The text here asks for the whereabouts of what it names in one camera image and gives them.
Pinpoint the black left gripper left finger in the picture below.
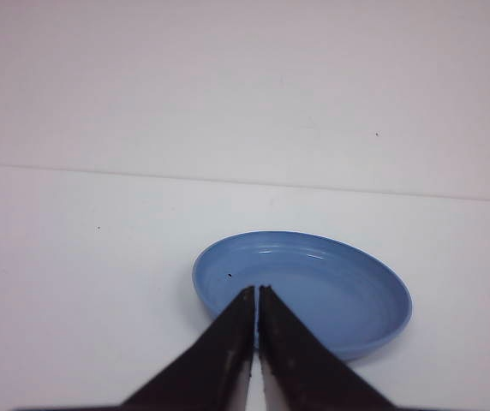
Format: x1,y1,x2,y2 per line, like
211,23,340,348
121,287,255,410

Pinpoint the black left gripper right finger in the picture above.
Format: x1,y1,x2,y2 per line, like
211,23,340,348
258,286,395,410

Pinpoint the blue round plate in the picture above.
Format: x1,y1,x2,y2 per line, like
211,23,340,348
192,231,413,360

